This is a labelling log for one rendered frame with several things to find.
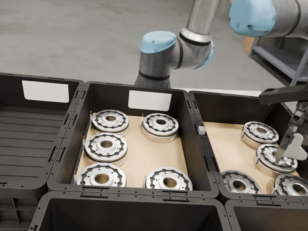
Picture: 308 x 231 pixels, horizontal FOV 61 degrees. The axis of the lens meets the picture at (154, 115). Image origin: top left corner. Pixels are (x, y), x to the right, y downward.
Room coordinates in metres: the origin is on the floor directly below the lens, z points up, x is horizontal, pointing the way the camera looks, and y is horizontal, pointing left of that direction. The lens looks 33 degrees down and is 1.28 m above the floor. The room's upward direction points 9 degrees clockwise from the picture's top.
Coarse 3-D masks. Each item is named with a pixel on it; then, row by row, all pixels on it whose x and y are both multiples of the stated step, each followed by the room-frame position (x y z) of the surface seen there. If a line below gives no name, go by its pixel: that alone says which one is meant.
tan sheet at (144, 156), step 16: (128, 144) 0.53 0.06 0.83; (144, 144) 0.54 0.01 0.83; (160, 144) 0.55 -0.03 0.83; (176, 144) 0.56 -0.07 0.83; (80, 160) 0.45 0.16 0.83; (128, 160) 0.47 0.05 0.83; (144, 160) 0.48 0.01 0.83; (160, 160) 0.49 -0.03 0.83; (176, 160) 0.50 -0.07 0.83; (128, 176) 0.42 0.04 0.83; (144, 176) 0.43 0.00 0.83
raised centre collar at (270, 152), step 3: (270, 150) 0.55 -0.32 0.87; (273, 150) 0.56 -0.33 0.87; (276, 150) 0.56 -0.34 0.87; (270, 153) 0.54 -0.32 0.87; (270, 156) 0.53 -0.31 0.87; (273, 156) 0.53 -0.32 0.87; (273, 159) 0.52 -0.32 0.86; (282, 159) 0.52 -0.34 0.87; (285, 159) 0.52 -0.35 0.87; (279, 162) 0.52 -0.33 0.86; (282, 162) 0.52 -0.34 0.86; (285, 162) 0.52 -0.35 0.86
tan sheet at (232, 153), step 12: (216, 132) 0.65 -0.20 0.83; (228, 132) 0.66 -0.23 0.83; (240, 132) 0.67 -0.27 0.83; (216, 144) 0.59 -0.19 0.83; (228, 144) 0.60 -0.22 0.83; (240, 144) 0.61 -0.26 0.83; (276, 144) 0.64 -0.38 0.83; (216, 156) 0.54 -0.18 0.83; (228, 156) 0.55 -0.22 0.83; (240, 156) 0.56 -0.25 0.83; (252, 156) 0.56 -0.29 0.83; (228, 168) 0.50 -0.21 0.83; (240, 168) 0.51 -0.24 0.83; (252, 168) 0.51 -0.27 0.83; (264, 180) 0.48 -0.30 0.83; (264, 192) 0.44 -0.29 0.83
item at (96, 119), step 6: (96, 114) 0.60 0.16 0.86; (102, 114) 0.61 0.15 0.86; (120, 114) 0.63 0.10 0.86; (96, 120) 0.58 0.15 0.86; (120, 120) 0.59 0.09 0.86; (126, 120) 0.60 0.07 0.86; (96, 126) 0.55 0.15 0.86; (102, 126) 0.55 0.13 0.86; (108, 126) 0.56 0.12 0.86; (114, 126) 0.56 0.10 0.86; (120, 126) 0.57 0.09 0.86; (126, 126) 0.58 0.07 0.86
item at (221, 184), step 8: (192, 96) 0.67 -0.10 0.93; (224, 96) 0.71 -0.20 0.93; (232, 96) 0.71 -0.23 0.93; (240, 96) 0.72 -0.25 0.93; (248, 96) 0.73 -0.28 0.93; (256, 96) 0.73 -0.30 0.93; (192, 104) 0.62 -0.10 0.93; (280, 104) 0.71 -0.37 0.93; (288, 112) 0.66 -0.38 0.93; (200, 120) 0.55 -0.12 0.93; (208, 144) 0.46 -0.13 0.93; (208, 152) 0.43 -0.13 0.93; (216, 160) 0.41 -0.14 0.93; (216, 168) 0.39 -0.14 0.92; (216, 176) 0.36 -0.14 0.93; (224, 184) 0.34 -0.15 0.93; (224, 192) 0.33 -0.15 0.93; (232, 192) 0.33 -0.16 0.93; (224, 200) 0.32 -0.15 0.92; (264, 200) 0.32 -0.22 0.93; (272, 200) 0.32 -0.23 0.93; (280, 200) 0.33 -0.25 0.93; (288, 200) 0.33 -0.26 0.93; (296, 200) 0.33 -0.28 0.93; (304, 200) 0.34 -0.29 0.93
